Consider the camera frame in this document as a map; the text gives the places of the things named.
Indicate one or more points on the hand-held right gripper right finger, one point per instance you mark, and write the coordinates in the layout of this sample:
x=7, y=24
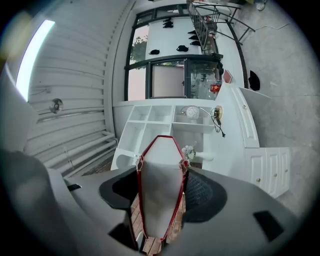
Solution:
x=225, y=205

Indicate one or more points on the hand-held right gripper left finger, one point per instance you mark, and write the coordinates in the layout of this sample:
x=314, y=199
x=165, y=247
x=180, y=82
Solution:
x=117, y=190

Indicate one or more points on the red-edged white book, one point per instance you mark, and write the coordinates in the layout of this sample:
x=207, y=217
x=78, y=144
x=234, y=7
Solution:
x=160, y=185

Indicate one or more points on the white cubby shelf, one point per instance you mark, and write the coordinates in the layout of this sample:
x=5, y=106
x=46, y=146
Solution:
x=140, y=130

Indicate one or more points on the small red book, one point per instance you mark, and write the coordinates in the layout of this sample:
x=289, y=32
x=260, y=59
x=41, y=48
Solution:
x=227, y=76

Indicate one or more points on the white drawer cabinet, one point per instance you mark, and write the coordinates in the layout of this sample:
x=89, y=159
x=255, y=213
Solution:
x=270, y=167

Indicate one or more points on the white flower bouquet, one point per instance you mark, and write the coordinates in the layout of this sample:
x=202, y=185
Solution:
x=188, y=153

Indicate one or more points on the white panelled desk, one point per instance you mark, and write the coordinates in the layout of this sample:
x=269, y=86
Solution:
x=247, y=120

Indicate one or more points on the white globe desk lamp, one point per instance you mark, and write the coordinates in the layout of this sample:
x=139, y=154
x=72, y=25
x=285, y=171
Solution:
x=192, y=112

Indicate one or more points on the ceiling fixture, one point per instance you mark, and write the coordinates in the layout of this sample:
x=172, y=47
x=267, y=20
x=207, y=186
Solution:
x=56, y=105

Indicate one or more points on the red box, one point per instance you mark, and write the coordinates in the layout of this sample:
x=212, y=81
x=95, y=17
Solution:
x=215, y=87

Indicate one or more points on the black cloth item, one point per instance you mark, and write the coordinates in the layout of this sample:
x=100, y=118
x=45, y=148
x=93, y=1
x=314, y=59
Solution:
x=254, y=81

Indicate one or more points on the long ceiling light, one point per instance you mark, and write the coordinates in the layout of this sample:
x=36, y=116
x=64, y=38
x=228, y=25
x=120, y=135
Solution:
x=32, y=60

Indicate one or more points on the black metal rack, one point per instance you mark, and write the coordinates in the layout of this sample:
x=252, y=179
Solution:
x=202, y=27

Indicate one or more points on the black window frame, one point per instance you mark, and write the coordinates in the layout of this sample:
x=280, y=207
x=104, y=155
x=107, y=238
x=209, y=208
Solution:
x=148, y=77

